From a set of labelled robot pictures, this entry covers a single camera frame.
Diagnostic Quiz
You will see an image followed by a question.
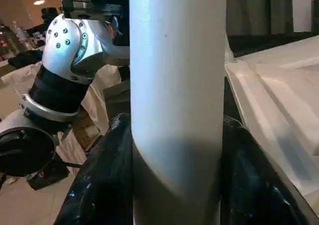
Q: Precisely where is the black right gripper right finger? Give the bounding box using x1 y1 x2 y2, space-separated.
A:
220 115 315 225

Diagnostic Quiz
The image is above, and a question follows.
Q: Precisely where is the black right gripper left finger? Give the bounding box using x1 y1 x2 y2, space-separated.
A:
53 112 135 225

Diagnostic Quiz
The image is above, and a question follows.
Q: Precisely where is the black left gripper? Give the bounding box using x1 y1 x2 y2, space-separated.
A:
61 0 124 20

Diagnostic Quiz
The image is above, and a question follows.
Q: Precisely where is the white plastic table top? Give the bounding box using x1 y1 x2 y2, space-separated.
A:
224 34 319 195

